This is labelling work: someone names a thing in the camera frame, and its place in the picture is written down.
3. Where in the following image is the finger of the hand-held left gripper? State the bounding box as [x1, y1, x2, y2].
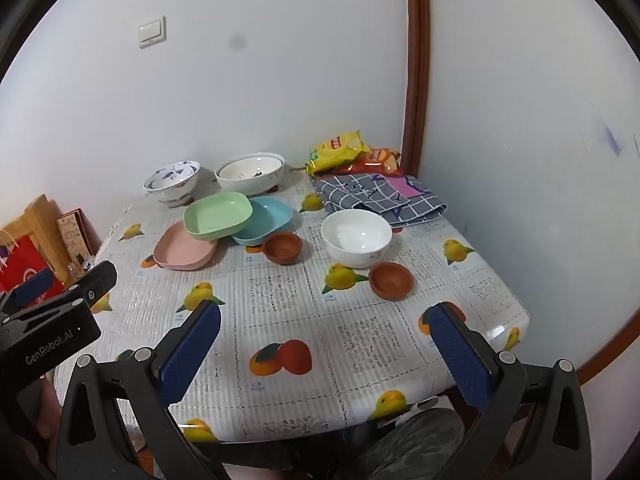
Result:
[0, 267, 55, 323]
[64, 260, 118, 309]

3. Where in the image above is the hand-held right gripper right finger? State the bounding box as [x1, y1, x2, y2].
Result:
[429, 301, 596, 480]

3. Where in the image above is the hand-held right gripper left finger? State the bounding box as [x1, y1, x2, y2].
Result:
[55, 299, 226, 480]

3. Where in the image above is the small brown clay bowl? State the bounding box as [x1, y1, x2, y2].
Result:
[369, 262, 415, 302]
[263, 232, 304, 265]

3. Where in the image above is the green square plate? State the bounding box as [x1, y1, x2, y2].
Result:
[183, 191, 252, 239]

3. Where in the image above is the blue square plate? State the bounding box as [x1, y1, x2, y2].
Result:
[231, 197, 294, 247]

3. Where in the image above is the plain white bowl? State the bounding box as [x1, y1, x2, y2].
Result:
[321, 209, 393, 269]

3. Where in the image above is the red paper bag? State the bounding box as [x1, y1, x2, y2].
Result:
[0, 230, 66, 306]

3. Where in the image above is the patterned cardboard box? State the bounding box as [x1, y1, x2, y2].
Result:
[56, 208, 96, 271]

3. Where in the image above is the pink square plate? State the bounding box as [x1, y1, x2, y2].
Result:
[153, 222, 219, 272]

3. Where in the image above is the person's leg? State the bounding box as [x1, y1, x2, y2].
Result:
[350, 407, 466, 480]

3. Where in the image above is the fruit printed tablecloth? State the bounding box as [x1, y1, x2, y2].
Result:
[52, 172, 531, 443]

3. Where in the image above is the white bowl with blue birds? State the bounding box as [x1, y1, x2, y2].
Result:
[144, 161, 202, 206]

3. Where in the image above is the brown baseboard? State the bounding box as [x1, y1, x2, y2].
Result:
[575, 305, 640, 386]

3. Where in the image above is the large white bowl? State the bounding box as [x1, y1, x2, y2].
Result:
[215, 152, 286, 196]

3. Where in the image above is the grey checked cloth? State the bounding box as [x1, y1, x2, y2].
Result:
[314, 174, 448, 228]

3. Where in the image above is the white bowl with rabbit print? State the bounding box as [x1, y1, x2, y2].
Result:
[220, 157, 281, 181]

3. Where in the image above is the red chips bag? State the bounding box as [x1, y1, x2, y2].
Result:
[345, 147, 403, 177]

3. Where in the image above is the yellow chips bag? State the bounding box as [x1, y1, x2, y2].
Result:
[306, 131, 372, 177]

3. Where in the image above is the white light switch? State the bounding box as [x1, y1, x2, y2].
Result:
[138, 16, 167, 50]

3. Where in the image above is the brown wooden door frame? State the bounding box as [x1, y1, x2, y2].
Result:
[400, 0, 432, 176]

